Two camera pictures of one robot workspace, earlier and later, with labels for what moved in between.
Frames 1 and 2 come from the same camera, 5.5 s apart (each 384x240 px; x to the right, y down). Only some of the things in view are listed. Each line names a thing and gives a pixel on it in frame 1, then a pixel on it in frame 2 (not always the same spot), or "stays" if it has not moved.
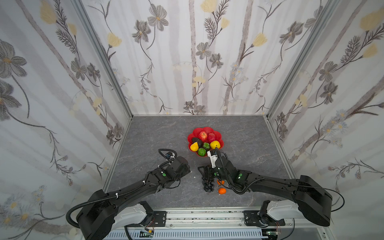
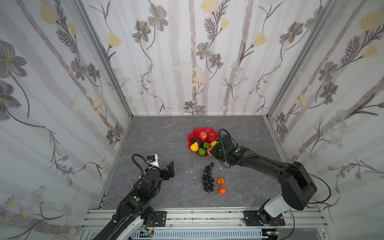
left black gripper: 184,165 → 165,173
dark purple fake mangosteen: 206,145 stays
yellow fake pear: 194,147 stays
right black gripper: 208,172 → 218,150
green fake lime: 201,151 stays
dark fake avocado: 199,141 stays
